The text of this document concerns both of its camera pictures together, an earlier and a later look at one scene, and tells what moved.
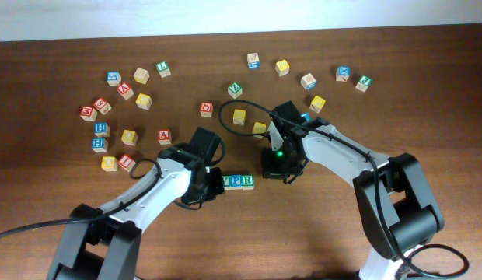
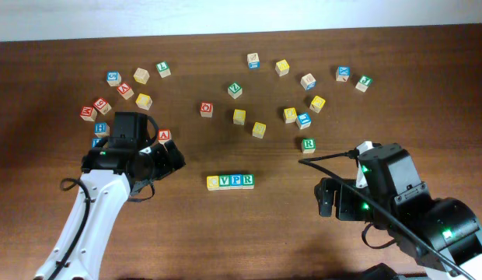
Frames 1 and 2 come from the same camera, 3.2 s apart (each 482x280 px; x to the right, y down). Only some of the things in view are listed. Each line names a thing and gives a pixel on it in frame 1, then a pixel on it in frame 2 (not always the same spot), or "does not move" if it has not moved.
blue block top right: [309, 82] does not move
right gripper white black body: [275, 169] to [340, 197]
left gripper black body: [209, 187] to [165, 154]
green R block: [248, 182] does not move
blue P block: [236, 181] does not move
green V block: [226, 180] does not move
